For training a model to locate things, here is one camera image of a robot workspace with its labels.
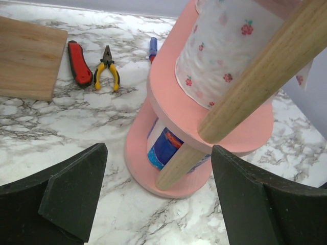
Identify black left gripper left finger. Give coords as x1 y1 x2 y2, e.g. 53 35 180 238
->
1 143 108 244

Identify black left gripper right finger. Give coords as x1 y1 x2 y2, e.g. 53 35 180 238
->
211 145 326 244

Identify pink three-tier shelf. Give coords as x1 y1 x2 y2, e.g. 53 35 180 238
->
124 0 327 200

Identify blue roll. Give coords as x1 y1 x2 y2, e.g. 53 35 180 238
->
147 117 212 174

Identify yellow handled pliers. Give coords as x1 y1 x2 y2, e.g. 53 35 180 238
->
93 45 120 92

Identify white floral paper towel roll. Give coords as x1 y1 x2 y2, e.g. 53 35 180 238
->
175 0 300 109

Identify blue handled screwdriver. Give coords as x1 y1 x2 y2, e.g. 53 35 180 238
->
149 37 157 64

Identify wooden board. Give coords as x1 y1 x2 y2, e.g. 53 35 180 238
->
1 17 67 101

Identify red handled cutter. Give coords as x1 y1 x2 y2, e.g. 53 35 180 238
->
67 40 93 88

